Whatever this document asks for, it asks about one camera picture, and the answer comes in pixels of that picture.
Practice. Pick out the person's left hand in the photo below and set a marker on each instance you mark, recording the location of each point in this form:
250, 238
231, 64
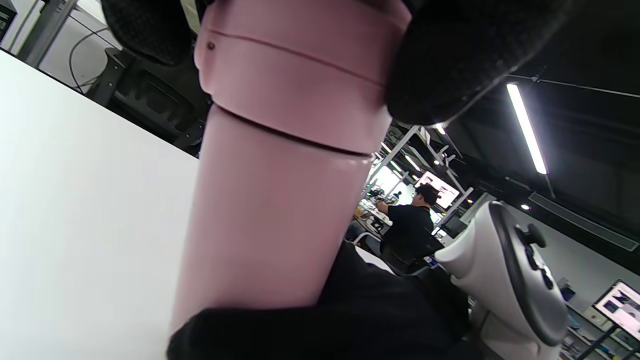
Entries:
450, 60

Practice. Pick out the grey right hand controller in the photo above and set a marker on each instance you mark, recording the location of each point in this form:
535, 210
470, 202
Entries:
480, 260

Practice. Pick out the person's right hand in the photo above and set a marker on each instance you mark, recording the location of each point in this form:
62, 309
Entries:
350, 330

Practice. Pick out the black mesh office chair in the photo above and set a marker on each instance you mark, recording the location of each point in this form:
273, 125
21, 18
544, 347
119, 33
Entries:
150, 100

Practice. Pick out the pink thermos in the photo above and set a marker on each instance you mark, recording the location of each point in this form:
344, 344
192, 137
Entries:
265, 225

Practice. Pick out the pink thermos cap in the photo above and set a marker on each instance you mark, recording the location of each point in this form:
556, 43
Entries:
300, 75

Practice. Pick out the long ceiling light strip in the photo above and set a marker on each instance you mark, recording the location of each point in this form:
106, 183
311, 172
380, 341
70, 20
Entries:
527, 130

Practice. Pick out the computer monitor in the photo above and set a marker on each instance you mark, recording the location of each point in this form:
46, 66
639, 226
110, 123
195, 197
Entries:
620, 307
440, 189

